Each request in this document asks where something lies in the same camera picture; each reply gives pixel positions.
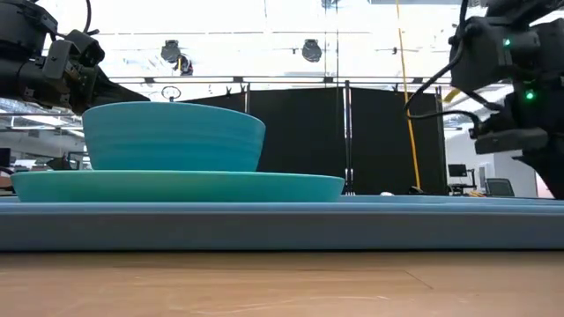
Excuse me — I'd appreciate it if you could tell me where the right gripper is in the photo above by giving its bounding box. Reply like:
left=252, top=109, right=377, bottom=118
left=473, top=125, right=564, bottom=200

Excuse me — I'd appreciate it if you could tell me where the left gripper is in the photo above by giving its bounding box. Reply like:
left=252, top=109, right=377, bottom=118
left=0, top=56, right=152, bottom=116

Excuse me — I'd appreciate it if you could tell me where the teal bowl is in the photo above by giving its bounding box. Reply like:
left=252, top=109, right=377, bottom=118
left=82, top=101, right=267, bottom=173

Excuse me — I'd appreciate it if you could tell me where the teal plate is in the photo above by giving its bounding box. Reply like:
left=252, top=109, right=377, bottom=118
left=11, top=170, right=345, bottom=203

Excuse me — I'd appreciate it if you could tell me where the blue plastic tray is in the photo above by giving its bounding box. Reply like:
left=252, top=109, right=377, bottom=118
left=0, top=195, right=564, bottom=252

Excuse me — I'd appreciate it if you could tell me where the grey office chair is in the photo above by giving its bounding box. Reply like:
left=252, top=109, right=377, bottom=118
left=485, top=177, right=516, bottom=198

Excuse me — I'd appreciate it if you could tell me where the round ceiling lamp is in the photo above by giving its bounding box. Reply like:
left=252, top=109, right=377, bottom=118
left=160, top=39, right=182, bottom=64
left=301, top=38, right=323, bottom=63

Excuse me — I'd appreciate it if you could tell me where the dark desk object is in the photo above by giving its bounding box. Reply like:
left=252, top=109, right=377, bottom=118
left=45, top=155, right=74, bottom=172

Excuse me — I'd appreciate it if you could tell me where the narrow black partition panel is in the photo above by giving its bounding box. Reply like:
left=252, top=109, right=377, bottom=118
left=350, top=86, right=449, bottom=196

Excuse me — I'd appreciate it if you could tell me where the wide black partition panel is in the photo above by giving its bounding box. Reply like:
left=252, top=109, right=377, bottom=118
left=182, top=86, right=347, bottom=195

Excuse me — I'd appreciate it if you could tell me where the metal partition pole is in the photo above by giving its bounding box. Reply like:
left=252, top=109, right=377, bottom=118
left=343, top=79, right=354, bottom=196

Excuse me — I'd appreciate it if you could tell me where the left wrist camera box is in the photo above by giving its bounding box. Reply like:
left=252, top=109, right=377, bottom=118
left=42, top=29, right=106, bottom=81

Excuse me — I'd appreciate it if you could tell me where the round ring fixture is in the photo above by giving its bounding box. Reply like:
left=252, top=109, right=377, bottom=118
left=160, top=85, right=182, bottom=102

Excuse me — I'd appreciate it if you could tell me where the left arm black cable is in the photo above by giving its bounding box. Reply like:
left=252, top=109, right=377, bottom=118
left=82, top=0, right=100, bottom=36

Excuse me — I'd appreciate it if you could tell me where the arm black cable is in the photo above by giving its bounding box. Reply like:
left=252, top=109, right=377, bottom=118
left=402, top=0, right=482, bottom=129
left=82, top=0, right=100, bottom=36

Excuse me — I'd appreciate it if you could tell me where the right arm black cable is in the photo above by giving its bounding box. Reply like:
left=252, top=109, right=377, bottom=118
left=402, top=0, right=482, bottom=129

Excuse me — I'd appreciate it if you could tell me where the yellow hanging cord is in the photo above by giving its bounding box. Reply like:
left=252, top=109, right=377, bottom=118
left=394, top=0, right=422, bottom=190

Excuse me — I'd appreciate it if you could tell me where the horizontal metal rail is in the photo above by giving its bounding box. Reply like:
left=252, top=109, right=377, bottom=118
left=108, top=75, right=453, bottom=85

